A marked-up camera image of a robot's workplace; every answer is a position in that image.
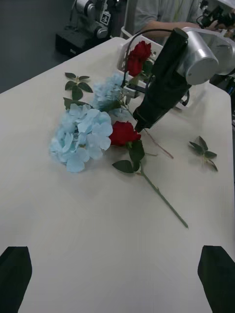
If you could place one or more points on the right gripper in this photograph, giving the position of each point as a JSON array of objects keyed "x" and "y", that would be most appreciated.
[{"x": 166, "y": 95}]

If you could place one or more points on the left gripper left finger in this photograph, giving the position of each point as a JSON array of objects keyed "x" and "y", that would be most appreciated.
[{"x": 12, "y": 281}]

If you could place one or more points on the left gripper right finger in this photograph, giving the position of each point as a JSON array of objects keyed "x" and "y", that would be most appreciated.
[{"x": 218, "y": 281}]

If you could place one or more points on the pale blue artificial flower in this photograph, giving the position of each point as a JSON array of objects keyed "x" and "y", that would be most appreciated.
[
  {"x": 78, "y": 137},
  {"x": 107, "y": 93}
]

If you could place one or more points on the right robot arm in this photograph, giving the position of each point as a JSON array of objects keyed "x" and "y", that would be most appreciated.
[{"x": 203, "y": 56}]

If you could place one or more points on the person's forearm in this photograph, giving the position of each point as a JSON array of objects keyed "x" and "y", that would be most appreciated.
[{"x": 166, "y": 28}]

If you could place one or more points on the red artificial rose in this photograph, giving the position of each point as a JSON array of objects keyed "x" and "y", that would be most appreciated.
[
  {"x": 134, "y": 66},
  {"x": 142, "y": 50},
  {"x": 122, "y": 133}
]

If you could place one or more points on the shallow white box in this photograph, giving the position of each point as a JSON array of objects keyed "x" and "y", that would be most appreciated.
[{"x": 121, "y": 57}]

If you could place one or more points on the loose green leaf twig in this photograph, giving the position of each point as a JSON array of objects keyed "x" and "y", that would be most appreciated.
[
  {"x": 77, "y": 93},
  {"x": 203, "y": 149}
]

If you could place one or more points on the silver and black robot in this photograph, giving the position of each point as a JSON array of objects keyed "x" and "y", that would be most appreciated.
[{"x": 83, "y": 29}]

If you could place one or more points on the person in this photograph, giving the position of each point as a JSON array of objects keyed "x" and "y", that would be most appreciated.
[{"x": 166, "y": 12}]

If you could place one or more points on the black camera device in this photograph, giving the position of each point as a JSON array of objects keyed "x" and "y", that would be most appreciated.
[{"x": 218, "y": 14}]

